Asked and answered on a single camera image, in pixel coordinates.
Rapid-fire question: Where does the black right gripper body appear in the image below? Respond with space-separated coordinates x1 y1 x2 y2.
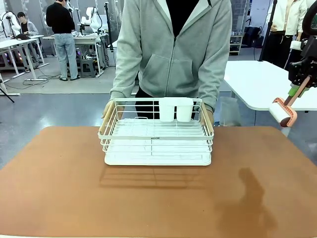
288 59 317 89

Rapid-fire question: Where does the salmon lint roller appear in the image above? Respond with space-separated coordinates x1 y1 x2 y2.
268 76 312 128

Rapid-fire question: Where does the white wire dish rack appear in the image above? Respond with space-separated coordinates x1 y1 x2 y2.
98 97 215 152

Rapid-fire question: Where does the person's left forearm grey sleeve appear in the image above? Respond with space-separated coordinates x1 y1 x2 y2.
198 61 230 114

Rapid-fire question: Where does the person's right forearm grey sleeve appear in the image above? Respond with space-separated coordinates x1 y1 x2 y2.
110 57 139 101

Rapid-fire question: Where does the person's left hand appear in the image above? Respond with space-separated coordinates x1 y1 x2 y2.
199 104 215 127

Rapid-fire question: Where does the person's right hand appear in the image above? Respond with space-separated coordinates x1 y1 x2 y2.
101 98 124 119

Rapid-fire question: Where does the white rounded table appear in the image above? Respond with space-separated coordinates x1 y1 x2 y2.
223 60 317 112

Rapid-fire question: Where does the person in white jacket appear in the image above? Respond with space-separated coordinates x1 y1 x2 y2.
268 0 308 69

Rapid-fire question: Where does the black tripod stand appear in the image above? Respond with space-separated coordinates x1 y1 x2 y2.
258 0 278 62

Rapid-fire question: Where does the clear plastic bag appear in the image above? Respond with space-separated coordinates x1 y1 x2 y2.
219 96 242 127

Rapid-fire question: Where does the white storage shelf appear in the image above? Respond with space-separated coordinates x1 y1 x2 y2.
229 34 245 57

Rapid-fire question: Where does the white plastic cutlery cup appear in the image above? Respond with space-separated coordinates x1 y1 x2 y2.
158 98 177 122
176 98 194 122

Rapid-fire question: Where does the person in grey hoodie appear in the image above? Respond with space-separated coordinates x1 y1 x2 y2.
110 0 233 129

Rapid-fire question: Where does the black pole stand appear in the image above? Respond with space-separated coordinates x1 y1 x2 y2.
104 1 115 53

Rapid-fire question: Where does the grey plastic stool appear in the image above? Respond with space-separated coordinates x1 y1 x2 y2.
79 58 97 79

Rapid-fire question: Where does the white desk with robot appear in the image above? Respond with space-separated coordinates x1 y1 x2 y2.
43 34 106 78

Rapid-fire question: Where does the person in black sweater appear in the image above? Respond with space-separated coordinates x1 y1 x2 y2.
46 0 81 82

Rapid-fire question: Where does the seated person in grey jacket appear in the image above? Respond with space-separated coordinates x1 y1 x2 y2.
16 11 40 38

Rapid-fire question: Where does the white long desk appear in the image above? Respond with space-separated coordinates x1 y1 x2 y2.
0 34 46 96

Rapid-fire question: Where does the black tripod leg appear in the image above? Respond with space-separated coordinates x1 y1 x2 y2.
0 79 15 104

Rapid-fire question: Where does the black looped cable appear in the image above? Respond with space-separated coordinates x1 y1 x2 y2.
301 1 317 38

